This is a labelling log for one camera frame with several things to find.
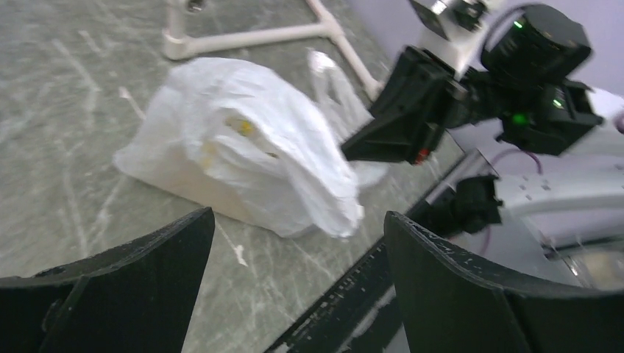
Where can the white pvc pipe frame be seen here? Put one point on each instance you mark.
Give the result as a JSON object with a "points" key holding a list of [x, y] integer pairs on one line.
{"points": [[178, 45]]}

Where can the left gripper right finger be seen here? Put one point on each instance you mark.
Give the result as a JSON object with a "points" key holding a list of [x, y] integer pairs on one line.
{"points": [[452, 300]]}

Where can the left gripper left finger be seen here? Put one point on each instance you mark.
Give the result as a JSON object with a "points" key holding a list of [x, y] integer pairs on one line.
{"points": [[136, 297]]}

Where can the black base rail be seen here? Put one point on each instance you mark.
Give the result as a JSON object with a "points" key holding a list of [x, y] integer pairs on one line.
{"points": [[358, 313]]}

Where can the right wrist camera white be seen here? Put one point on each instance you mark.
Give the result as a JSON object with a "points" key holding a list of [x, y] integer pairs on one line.
{"points": [[454, 29]]}

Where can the white plastic bag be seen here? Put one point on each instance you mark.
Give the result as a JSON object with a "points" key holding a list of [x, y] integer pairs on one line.
{"points": [[235, 136]]}

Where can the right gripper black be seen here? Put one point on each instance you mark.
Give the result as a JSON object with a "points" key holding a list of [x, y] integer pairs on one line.
{"points": [[421, 99]]}

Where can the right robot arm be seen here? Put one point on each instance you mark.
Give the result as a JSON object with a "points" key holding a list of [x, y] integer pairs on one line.
{"points": [[541, 111]]}

